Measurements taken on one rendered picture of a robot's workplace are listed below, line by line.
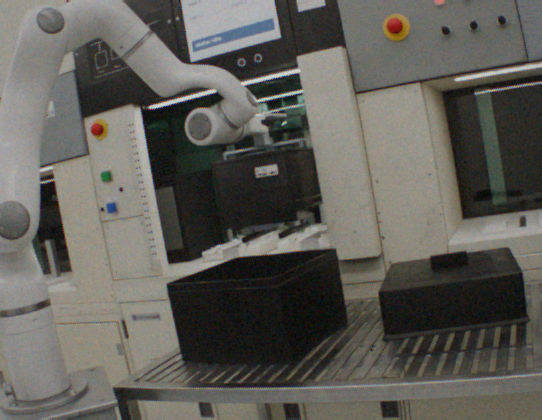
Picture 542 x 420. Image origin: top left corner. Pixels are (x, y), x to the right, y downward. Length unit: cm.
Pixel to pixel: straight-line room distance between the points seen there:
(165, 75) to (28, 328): 60
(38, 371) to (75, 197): 92
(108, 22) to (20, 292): 59
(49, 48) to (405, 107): 85
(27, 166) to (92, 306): 96
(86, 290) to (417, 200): 112
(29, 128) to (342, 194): 77
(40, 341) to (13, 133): 40
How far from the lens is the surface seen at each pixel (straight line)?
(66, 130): 203
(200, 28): 176
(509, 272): 119
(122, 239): 194
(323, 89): 154
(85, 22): 134
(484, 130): 196
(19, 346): 122
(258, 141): 162
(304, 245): 185
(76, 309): 213
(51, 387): 124
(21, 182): 118
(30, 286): 120
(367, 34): 156
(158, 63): 134
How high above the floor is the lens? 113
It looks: 5 degrees down
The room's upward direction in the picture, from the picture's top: 10 degrees counter-clockwise
